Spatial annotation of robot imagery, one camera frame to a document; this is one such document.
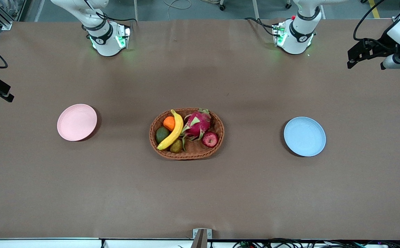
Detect red apple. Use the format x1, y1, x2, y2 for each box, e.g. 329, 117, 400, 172
202, 131, 219, 148

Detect yellow banana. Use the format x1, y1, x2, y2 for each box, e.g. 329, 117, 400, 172
157, 110, 184, 151

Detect pink plate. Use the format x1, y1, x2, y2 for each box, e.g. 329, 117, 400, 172
57, 104, 98, 142

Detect light blue plate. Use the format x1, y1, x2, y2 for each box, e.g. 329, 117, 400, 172
283, 117, 327, 157

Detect green avocado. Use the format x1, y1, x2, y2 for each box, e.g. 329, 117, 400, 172
156, 126, 170, 144

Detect orange fruit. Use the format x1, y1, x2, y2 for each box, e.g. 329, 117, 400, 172
163, 116, 176, 132

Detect pink dragon fruit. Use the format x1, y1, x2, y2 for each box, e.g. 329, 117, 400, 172
180, 108, 212, 151

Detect brown kiwi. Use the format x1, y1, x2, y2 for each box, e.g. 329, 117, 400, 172
169, 138, 184, 154

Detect brown wicker basket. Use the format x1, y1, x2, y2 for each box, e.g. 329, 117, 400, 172
149, 108, 225, 160

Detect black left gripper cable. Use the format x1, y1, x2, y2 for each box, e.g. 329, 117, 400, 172
353, 0, 393, 42

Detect black arm base cable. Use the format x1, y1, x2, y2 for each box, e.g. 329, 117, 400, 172
244, 17, 277, 37

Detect white floor cable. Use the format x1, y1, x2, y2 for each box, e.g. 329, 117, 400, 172
163, 0, 192, 21

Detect tangled floor cables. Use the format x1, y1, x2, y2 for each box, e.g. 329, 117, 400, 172
233, 238, 400, 248

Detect metal table edge bracket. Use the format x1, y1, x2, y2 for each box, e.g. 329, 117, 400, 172
193, 228, 212, 248

